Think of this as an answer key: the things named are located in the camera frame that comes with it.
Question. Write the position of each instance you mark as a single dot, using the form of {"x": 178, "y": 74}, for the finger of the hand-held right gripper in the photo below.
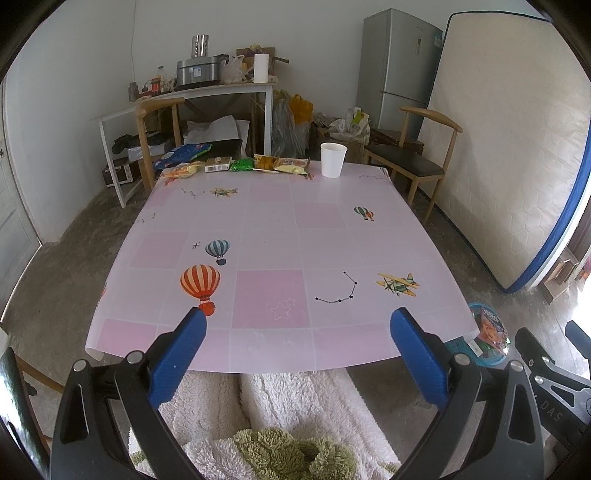
{"x": 581, "y": 337}
{"x": 538, "y": 364}

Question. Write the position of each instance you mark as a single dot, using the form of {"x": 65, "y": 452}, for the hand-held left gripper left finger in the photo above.
{"x": 180, "y": 355}

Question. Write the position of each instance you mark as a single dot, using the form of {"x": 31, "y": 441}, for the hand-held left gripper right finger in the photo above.
{"x": 418, "y": 360}

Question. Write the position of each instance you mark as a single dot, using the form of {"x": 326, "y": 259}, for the blue plastic basket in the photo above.
{"x": 496, "y": 357}

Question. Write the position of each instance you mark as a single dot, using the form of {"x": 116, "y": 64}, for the wooden crate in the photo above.
{"x": 558, "y": 279}

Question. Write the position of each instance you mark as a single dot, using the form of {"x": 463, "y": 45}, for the white fluffy rug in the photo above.
{"x": 286, "y": 401}

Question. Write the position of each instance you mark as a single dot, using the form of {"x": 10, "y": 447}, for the green fluffy cloth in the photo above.
{"x": 286, "y": 454}

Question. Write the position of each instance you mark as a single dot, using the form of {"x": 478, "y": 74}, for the pink printed tablecloth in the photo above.
{"x": 286, "y": 240}

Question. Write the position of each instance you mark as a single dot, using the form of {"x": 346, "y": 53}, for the wooden chair with black seat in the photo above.
{"x": 406, "y": 161}
{"x": 23, "y": 415}

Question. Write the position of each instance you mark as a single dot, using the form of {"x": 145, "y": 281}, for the yellow chips packet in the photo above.
{"x": 182, "y": 170}

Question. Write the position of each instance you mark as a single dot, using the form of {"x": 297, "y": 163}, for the small toaster oven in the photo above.
{"x": 120, "y": 174}

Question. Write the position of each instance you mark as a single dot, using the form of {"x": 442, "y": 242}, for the brown white small box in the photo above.
{"x": 217, "y": 165}

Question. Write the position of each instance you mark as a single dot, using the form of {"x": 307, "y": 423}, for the small green snack packet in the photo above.
{"x": 242, "y": 165}

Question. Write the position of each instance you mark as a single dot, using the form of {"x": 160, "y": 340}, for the blue snack bag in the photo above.
{"x": 184, "y": 154}

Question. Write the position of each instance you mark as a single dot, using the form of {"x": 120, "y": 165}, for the golden snack packet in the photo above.
{"x": 265, "y": 162}

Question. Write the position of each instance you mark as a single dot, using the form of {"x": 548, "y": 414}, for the white mattress with blue edge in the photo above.
{"x": 503, "y": 138}

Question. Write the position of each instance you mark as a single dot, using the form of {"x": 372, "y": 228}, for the white paper cup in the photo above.
{"x": 333, "y": 161}

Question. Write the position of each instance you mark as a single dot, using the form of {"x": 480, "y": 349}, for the black clothes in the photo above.
{"x": 134, "y": 143}

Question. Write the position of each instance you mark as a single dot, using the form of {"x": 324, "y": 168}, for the yellow orange snack packet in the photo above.
{"x": 291, "y": 166}

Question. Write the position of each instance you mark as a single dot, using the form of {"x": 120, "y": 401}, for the brown cardboard box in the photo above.
{"x": 346, "y": 147}

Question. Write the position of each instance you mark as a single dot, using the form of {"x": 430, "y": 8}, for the white sack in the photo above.
{"x": 212, "y": 129}

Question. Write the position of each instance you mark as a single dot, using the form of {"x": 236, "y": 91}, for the white door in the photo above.
{"x": 16, "y": 184}

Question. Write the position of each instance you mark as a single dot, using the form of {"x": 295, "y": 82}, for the white green plastic bag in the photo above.
{"x": 355, "y": 122}

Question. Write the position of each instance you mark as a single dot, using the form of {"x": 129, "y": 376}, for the clear plastic bag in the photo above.
{"x": 284, "y": 129}

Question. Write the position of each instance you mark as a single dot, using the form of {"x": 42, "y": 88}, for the light wooden chair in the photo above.
{"x": 159, "y": 104}

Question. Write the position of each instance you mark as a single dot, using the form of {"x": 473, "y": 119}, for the dark glass jar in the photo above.
{"x": 134, "y": 91}

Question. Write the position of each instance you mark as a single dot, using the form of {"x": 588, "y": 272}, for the white side table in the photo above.
{"x": 221, "y": 90}

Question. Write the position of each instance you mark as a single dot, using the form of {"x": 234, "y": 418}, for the yellow plastic bag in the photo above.
{"x": 301, "y": 108}

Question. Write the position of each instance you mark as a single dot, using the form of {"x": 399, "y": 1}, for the white sauce bottle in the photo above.
{"x": 161, "y": 78}

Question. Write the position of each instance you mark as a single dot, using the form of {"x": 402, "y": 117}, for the silver electric cooker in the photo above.
{"x": 198, "y": 74}

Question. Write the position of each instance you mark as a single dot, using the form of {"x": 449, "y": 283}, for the paper towel roll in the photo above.
{"x": 261, "y": 69}

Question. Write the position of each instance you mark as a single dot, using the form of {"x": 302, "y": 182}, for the silver refrigerator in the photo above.
{"x": 397, "y": 60}

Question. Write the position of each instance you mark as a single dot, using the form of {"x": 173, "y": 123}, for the open cardboard box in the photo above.
{"x": 244, "y": 55}

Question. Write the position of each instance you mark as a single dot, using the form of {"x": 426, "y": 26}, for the metal cylinder holder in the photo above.
{"x": 201, "y": 46}

